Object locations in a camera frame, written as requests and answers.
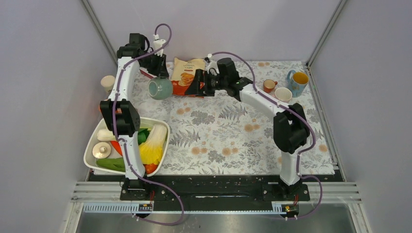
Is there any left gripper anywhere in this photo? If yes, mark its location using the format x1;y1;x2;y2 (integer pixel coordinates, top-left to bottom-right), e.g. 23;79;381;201
140;50;169;77

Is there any green round mug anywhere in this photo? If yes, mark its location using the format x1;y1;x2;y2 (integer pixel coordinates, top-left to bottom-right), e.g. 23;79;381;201
148;77;173;100

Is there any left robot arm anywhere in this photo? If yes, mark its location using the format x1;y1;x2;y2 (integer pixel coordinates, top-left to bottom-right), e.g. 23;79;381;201
100;33;173;180

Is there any toy green cucumber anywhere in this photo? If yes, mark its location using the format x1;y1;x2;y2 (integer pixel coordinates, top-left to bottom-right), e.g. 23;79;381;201
96;157;125;172

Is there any toy napa cabbage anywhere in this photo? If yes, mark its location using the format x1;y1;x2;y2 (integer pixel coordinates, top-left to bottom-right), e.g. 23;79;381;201
139;124;168;165

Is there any blue iridescent mug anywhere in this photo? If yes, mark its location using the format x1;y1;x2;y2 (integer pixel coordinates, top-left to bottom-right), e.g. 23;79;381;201
286;70;309;98

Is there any toy mushroom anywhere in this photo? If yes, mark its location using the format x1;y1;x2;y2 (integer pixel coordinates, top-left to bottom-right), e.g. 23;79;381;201
92;142;111;159

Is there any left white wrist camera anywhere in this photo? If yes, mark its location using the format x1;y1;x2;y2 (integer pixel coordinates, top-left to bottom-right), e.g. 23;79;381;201
153;34;167;57

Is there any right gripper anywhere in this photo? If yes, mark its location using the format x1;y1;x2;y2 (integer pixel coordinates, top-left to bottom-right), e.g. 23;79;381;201
185;69;229;97

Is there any toy red tomato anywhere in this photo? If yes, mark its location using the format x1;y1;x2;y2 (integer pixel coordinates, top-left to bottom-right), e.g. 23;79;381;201
144;164;158;175

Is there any toy green pepper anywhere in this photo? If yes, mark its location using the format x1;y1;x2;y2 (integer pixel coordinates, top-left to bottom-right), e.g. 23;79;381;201
137;128;150;145

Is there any cream floral mug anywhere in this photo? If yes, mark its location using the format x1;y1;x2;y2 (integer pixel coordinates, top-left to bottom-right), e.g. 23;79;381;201
100;75;116;95

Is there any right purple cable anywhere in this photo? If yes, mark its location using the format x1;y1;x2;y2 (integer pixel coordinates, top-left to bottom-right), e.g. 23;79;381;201
211;51;324;221

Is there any small orange red mug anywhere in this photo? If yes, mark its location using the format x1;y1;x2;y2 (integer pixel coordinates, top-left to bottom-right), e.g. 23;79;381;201
263;79;278;93

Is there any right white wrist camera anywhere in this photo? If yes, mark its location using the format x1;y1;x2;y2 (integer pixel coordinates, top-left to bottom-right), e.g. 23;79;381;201
204;53;219;76

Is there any pink faceted mug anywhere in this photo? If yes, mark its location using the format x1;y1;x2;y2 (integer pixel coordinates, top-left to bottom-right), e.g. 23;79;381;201
274;87;293;103

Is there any toy green leek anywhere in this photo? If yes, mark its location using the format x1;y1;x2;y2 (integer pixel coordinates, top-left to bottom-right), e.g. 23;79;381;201
97;129;116;141

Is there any cassava chips bag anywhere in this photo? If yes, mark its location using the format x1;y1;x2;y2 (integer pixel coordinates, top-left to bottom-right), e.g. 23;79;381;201
171;57;205;96

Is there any white plastic basin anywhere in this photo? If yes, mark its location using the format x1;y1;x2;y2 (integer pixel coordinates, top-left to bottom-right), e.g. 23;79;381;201
84;117;170;177

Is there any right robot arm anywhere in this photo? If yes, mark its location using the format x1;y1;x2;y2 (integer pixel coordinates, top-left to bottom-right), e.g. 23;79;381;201
185;58;310;200

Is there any floral tablecloth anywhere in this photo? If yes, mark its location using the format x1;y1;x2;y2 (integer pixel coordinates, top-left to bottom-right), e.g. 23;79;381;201
130;61;335;175

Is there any red white toothpaste box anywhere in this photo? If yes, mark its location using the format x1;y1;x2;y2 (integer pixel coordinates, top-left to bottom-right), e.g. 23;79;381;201
140;68;156;79

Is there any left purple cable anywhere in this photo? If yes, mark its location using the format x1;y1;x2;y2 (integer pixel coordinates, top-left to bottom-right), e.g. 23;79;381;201
111;23;185;226

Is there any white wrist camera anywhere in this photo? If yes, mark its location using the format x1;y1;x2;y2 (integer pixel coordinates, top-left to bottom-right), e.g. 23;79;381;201
153;34;167;57
204;53;219;76

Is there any purple cable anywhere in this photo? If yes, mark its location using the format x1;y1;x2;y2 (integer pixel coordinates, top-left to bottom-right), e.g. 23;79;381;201
211;51;324;221
111;23;185;226

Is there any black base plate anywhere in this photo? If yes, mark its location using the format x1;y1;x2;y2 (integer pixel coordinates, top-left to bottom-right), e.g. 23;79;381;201
120;175;310;212

